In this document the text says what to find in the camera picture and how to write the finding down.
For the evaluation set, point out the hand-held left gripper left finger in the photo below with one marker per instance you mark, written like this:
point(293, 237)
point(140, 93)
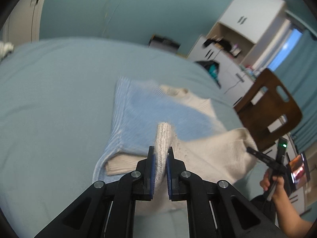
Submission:
point(152, 171)

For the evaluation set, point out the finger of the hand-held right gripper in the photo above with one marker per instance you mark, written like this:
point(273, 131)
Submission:
point(258, 154)

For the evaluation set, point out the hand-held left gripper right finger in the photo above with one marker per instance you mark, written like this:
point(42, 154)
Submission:
point(169, 173)

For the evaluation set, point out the white and blue knit sweater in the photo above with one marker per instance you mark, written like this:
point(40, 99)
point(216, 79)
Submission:
point(153, 109)

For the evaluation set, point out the person's right forearm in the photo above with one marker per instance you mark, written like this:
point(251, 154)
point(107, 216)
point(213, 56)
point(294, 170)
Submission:
point(289, 213)

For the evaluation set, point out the person's right hand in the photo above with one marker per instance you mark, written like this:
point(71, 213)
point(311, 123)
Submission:
point(267, 182)

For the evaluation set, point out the glowing screen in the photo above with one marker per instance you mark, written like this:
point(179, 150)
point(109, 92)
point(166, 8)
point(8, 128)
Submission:
point(298, 168)

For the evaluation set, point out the brown wooden chair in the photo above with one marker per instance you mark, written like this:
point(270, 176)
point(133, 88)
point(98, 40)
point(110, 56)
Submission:
point(284, 109)

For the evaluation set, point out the teal curtain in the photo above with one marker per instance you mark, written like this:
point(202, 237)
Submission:
point(307, 79)

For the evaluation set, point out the white drawer cabinet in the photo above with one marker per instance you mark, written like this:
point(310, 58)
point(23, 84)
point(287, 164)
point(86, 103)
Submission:
point(230, 69)

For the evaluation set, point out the teal packet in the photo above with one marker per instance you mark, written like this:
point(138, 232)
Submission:
point(213, 70)

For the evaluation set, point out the black bag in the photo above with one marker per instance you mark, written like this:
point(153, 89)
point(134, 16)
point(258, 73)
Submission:
point(204, 65)

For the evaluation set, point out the window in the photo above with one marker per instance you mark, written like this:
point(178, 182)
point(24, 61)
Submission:
point(289, 47)

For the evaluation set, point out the black garment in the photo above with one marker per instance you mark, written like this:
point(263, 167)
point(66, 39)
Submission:
point(220, 43)

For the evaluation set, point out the bed with teal sheet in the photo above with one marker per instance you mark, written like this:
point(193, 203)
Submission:
point(49, 104)

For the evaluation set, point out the black flat device box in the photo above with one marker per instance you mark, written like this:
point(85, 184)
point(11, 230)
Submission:
point(163, 43)

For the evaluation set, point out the white puffy duvet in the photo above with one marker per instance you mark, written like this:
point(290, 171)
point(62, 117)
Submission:
point(5, 48)

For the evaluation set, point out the white wardrobe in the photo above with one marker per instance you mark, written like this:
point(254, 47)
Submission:
point(22, 17)

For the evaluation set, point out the white wall cabinet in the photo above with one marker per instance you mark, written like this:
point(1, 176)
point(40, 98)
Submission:
point(250, 7)

